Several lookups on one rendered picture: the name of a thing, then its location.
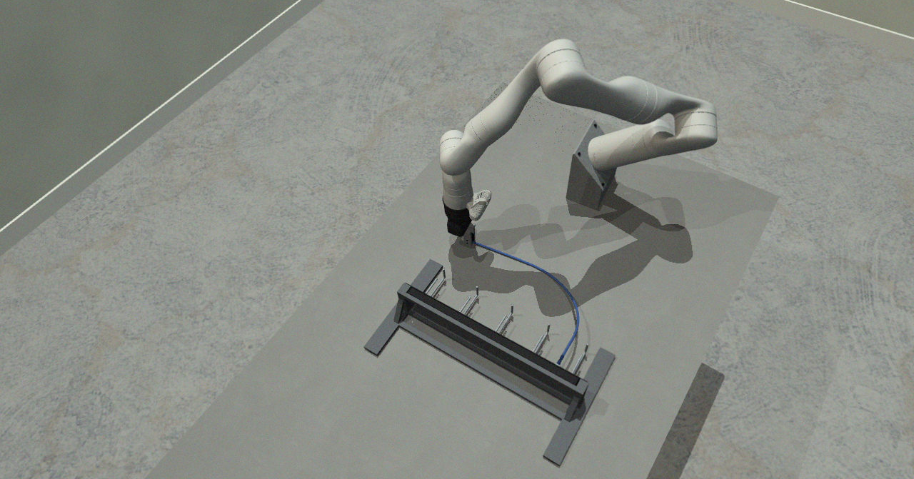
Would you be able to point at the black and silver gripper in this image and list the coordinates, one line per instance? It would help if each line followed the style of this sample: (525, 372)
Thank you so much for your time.
(462, 210)

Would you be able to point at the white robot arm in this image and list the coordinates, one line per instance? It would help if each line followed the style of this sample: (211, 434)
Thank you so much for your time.
(560, 71)

